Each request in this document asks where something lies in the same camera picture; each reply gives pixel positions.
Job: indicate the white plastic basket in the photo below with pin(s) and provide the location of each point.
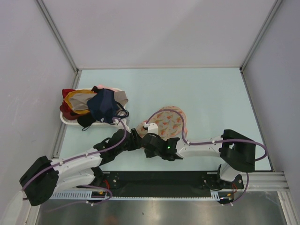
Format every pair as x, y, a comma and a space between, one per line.
74, 122

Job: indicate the yellow garment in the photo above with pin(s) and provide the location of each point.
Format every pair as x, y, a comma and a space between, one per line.
82, 112

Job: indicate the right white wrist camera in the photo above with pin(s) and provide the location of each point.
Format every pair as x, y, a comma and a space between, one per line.
151, 128

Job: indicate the pink garment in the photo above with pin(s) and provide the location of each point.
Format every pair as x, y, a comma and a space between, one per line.
108, 88

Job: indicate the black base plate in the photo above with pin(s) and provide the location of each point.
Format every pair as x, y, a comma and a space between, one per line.
164, 184

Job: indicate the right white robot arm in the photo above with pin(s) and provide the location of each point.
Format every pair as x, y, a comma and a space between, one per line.
237, 151

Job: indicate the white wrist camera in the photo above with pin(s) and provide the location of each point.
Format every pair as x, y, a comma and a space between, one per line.
120, 124
151, 128

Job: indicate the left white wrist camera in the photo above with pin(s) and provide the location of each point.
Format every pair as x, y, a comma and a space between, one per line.
120, 124

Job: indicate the white cable duct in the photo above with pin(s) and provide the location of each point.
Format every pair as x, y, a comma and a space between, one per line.
97, 195

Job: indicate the black garment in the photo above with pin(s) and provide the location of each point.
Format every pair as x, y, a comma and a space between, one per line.
86, 121

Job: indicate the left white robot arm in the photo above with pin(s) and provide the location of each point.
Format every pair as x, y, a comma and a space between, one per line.
46, 177

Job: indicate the red garment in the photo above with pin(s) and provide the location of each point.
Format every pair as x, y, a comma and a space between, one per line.
65, 109

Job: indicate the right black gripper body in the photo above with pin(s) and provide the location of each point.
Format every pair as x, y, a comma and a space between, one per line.
149, 154

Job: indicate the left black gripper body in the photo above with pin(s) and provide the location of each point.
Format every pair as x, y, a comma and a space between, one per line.
131, 143

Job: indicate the aluminium frame rail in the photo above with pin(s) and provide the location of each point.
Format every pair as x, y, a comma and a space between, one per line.
266, 181

